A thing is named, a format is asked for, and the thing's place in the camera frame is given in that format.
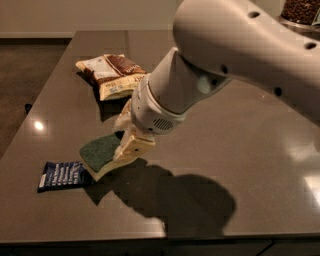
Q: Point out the jar of coffee beans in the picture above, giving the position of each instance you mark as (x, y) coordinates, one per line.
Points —
(301, 15)

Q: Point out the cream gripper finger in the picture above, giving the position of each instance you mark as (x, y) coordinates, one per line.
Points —
(124, 118)
(133, 144)

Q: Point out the blue rxbar blueberry wrapper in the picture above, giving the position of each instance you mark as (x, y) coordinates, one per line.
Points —
(64, 175)

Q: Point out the green and yellow sponge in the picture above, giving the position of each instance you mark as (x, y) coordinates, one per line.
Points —
(97, 155)

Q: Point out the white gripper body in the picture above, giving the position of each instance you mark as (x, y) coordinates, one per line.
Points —
(147, 115)

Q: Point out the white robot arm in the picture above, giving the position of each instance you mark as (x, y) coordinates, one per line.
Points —
(217, 41)

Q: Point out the brown and white snack bag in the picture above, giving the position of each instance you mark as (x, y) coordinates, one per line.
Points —
(115, 75)

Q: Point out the small black object on floor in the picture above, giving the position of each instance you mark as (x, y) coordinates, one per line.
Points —
(28, 108)

